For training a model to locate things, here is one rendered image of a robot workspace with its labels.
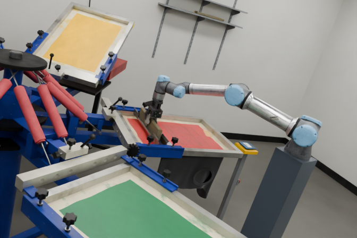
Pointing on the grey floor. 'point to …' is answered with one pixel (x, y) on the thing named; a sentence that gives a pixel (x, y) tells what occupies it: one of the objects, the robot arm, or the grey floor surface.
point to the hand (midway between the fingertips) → (149, 125)
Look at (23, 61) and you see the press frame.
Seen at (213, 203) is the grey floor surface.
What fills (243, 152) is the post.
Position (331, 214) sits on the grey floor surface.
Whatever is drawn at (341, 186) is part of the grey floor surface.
